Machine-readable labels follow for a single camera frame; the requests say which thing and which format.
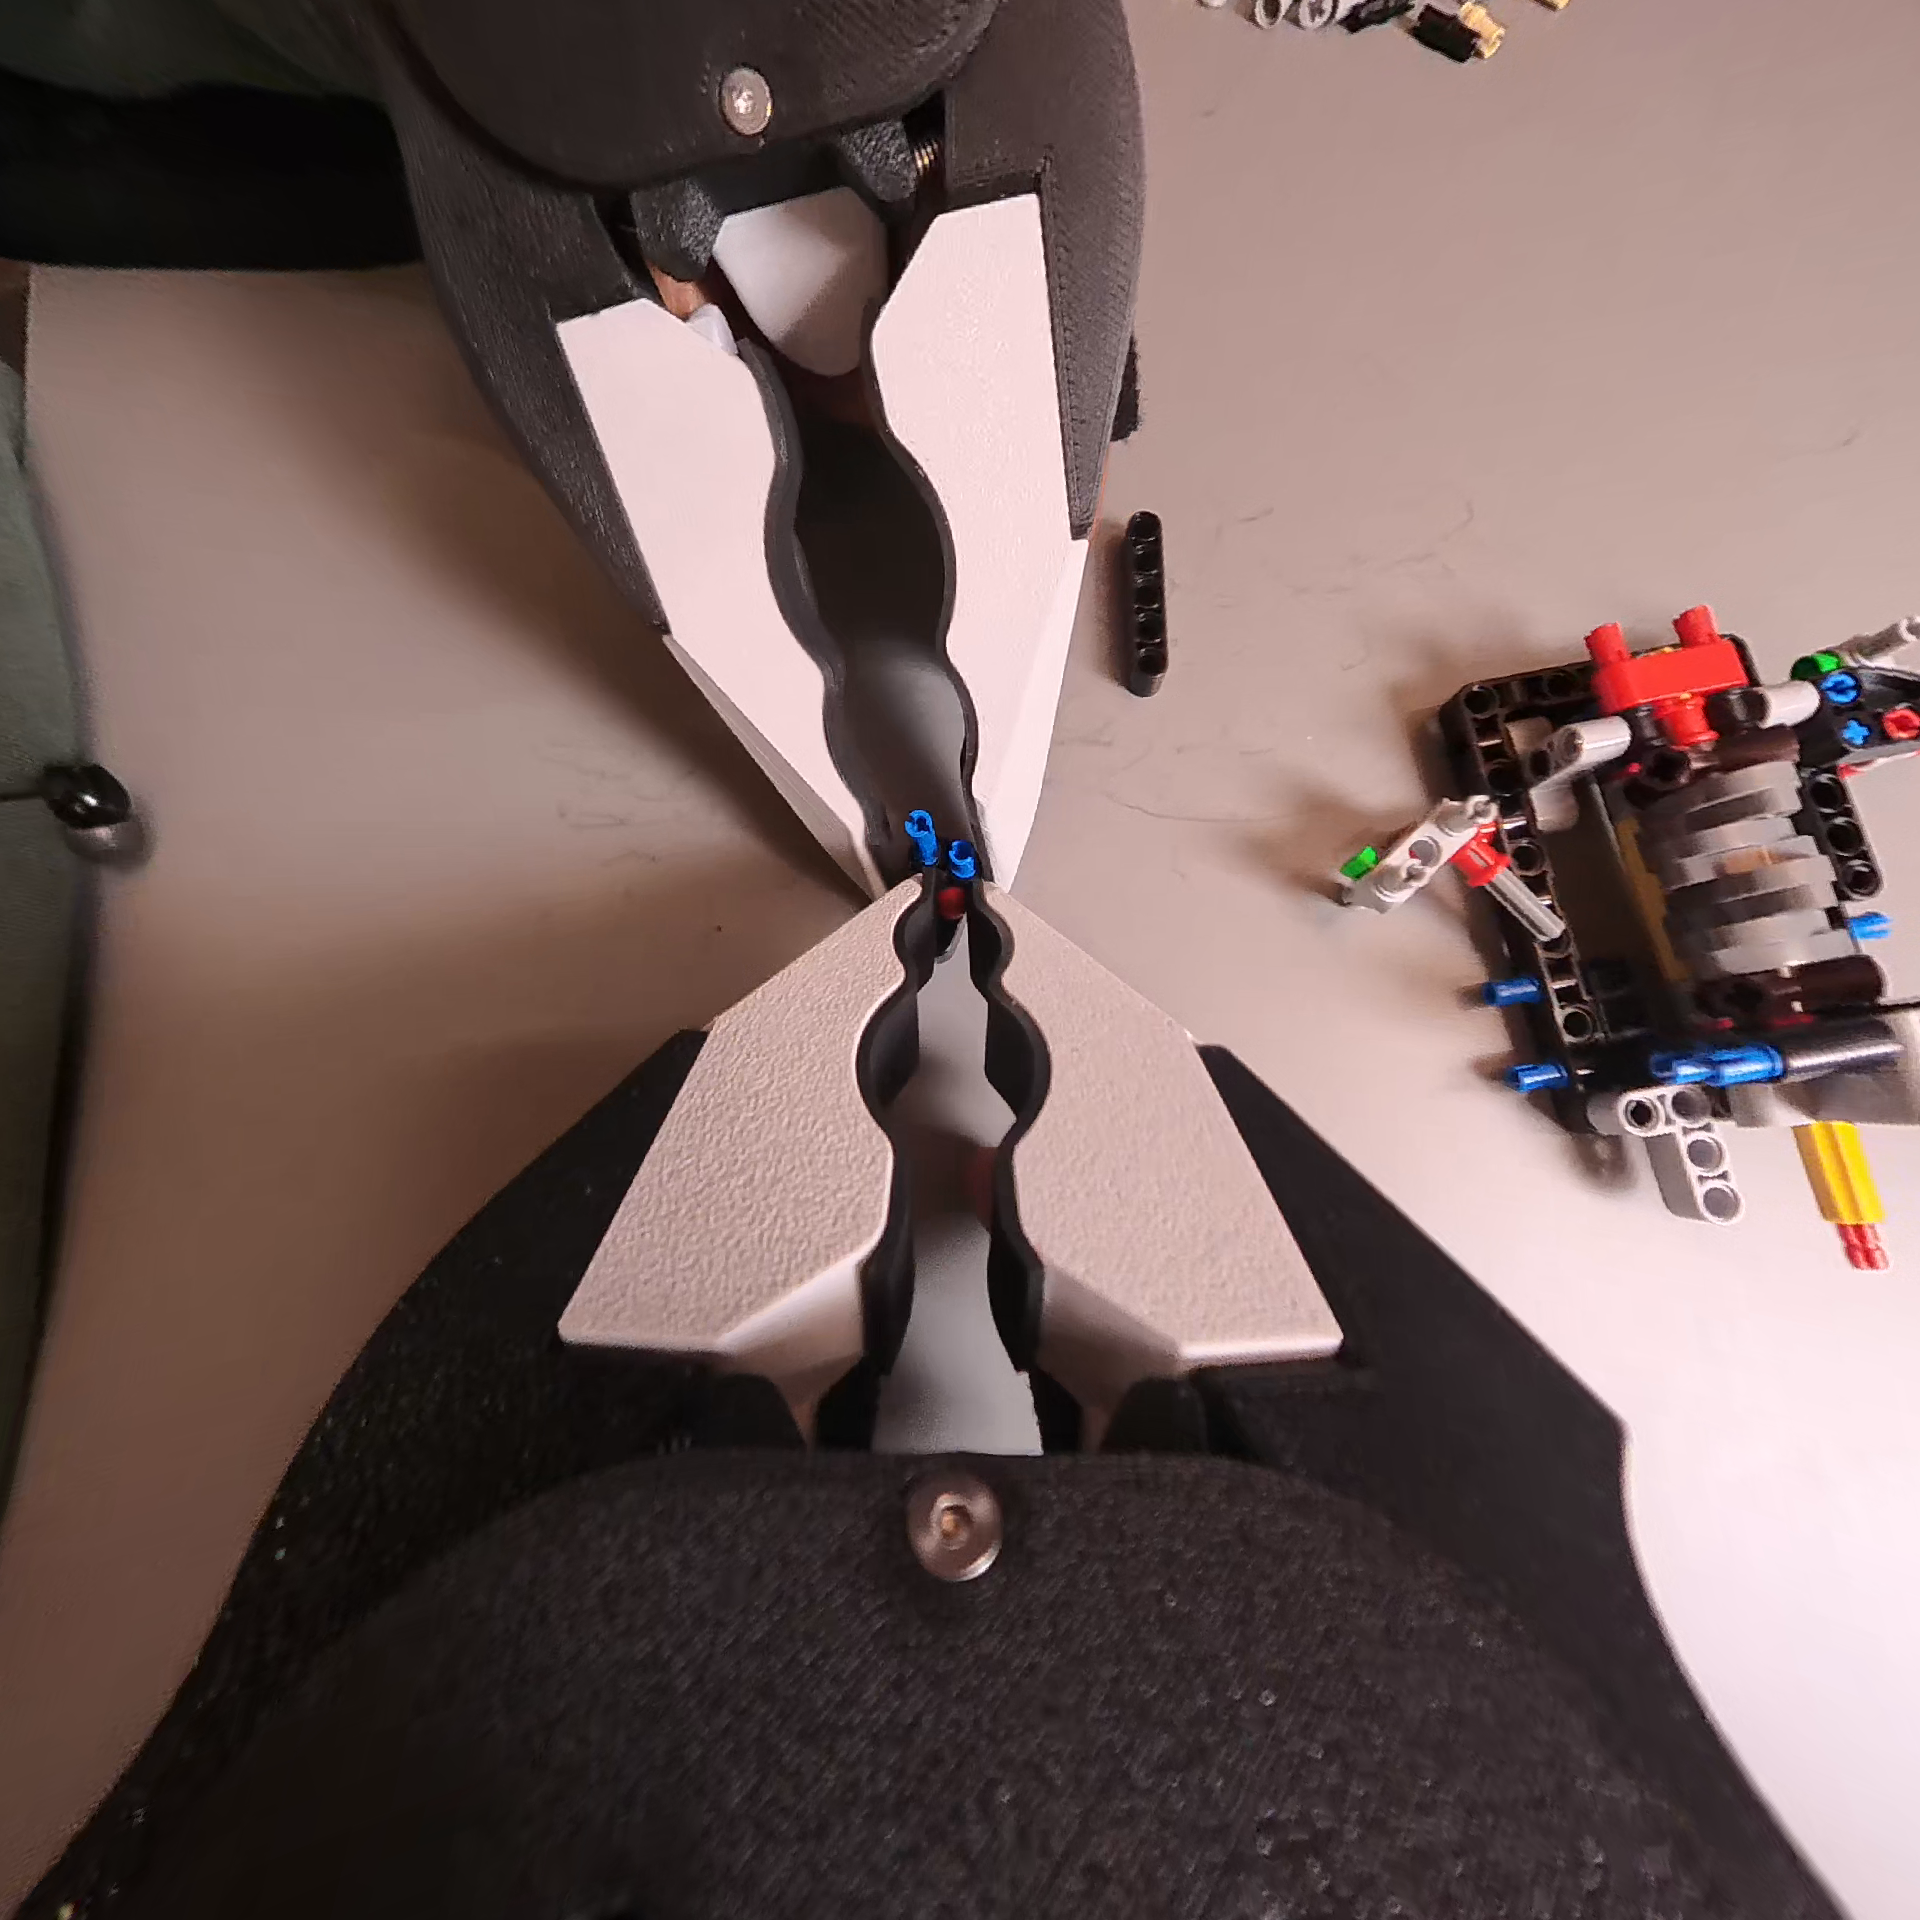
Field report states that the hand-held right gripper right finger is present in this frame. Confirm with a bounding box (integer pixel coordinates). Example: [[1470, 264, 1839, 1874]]
[[965, 882, 1346, 1448]]

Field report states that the lego chassis assembly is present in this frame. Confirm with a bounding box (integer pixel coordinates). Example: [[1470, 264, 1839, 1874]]
[[1335, 603, 1920, 1275]]

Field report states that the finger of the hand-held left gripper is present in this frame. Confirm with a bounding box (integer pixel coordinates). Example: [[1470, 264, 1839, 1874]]
[[555, 294, 891, 901], [868, 190, 1089, 898]]

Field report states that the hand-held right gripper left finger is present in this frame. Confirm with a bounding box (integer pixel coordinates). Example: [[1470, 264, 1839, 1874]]
[[558, 876, 931, 1448]]

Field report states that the person's left forearm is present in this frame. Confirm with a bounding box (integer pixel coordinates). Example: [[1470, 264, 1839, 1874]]
[[0, 0, 399, 91]]

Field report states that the black cord with round end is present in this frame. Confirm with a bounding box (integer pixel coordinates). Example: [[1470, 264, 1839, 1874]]
[[0, 761, 153, 866]]

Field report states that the dark grey triangular lego liftarm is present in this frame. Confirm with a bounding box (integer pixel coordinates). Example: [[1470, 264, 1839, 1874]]
[[902, 834, 987, 921]]

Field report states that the pile of small lego pieces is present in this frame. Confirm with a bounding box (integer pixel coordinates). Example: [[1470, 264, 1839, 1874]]
[[1198, 0, 1576, 67]]

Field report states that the black five-hole lego beam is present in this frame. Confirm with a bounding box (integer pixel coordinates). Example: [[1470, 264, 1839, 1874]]
[[1116, 510, 1169, 699]]

